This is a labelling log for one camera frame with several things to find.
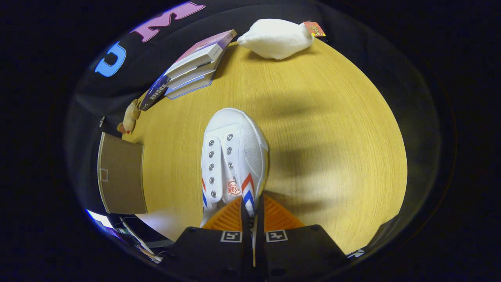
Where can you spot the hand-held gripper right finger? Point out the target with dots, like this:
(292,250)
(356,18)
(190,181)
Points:
(301,250)

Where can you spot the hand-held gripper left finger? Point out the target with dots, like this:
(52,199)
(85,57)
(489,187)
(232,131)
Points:
(207,254)

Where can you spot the white canvas shoe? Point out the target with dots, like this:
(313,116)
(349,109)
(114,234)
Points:
(238,145)

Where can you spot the beige fabric storage box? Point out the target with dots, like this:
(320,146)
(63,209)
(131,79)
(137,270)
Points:
(123,176)

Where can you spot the bright computer screen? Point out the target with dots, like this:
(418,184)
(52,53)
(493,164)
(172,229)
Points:
(100,220)

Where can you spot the beige plush dog toy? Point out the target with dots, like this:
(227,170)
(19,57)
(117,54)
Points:
(131,115)

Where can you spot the dark blue book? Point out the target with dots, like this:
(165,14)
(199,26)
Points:
(154,94)

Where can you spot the white clip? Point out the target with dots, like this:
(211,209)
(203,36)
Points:
(101,122)

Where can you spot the white middle book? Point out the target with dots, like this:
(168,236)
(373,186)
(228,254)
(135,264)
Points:
(193,74)

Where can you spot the pink cover book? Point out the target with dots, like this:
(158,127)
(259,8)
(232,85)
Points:
(203,49)

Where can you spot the black backdrop cloth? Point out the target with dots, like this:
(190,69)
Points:
(156,51)

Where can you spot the white plush toy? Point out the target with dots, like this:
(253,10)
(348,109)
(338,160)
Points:
(274,39)

